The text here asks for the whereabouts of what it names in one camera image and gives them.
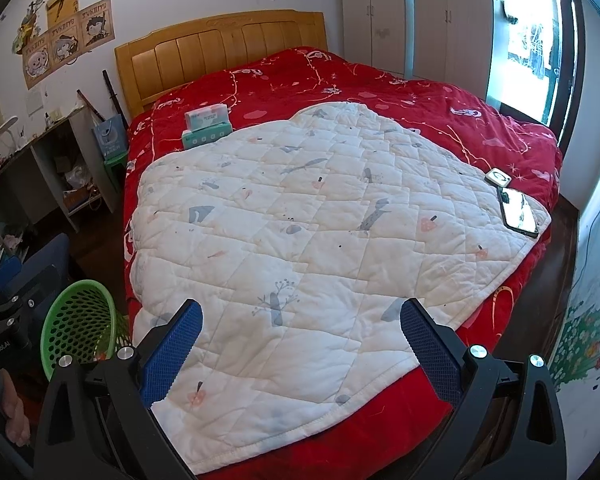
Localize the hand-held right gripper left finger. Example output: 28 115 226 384
32 298 204 480

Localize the white desk lamp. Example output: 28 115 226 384
0 116 20 153

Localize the blue chair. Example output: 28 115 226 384
0 232 71 311

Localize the white two-door wardrobe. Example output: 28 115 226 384
411 0 491 103
339 0 406 81

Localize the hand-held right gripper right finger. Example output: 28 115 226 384
398 297 567 480

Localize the teal tissue pack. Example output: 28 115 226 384
181 122 232 150

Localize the blue-grey box on stool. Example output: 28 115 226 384
91 115 128 161

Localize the wooden bed headboard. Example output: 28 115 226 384
114 9 328 118

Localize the yellow wall poster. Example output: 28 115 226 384
46 0 79 26

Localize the white desk with shelves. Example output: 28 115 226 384
0 107 121 261

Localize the red printed blanket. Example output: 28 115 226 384
122 47 563 480

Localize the white plastic bag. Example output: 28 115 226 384
62 167 88 191

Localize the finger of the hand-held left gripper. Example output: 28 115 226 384
0 255 26 333

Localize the green plastic stool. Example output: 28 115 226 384
104 152 128 186

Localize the white quilted blanket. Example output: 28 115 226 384
129 101 552 476

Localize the person's left hand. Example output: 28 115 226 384
0 374 32 447

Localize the brown three-figure wall poster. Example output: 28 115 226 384
22 0 116 90

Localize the black smartphone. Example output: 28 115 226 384
496 187 540 238

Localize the green plastic basket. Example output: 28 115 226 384
40 280 131 382

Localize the window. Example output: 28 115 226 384
485 0 573 131

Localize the cartoon figure wall sticker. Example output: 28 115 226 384
11 0 48 53

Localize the white tissue pack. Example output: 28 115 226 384
184 104 230 131

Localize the dark stick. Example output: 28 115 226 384
102 70 130 128

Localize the small white device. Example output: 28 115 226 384
484 167 513 188

